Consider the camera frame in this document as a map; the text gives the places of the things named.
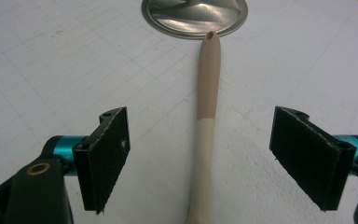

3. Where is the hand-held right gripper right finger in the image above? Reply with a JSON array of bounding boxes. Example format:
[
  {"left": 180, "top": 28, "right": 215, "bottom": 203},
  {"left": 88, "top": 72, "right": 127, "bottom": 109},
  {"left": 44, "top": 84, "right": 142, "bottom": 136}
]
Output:
[{"left": 268, "top": 105, "right": 358, "bottom": 212}]

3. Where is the wooden slotted spatula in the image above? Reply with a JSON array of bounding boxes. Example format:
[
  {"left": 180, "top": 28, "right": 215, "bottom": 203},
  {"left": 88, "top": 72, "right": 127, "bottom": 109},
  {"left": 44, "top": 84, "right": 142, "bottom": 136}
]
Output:
[{"left": 185, "top": 31, "right": 222, "bottom": 224}]

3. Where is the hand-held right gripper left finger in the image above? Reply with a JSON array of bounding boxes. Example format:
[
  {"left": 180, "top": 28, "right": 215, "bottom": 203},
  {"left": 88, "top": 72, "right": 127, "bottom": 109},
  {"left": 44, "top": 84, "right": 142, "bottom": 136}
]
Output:
[{"left": 53, "top": 106, "right": 131, "bottom": 216}]

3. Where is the metal utensil stand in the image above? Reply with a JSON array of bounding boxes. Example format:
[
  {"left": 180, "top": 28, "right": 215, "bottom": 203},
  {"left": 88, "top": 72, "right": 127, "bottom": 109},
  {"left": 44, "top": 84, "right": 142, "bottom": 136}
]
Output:
[{"left": 141, "top": 0, "right": 249, "bottom": 40}]

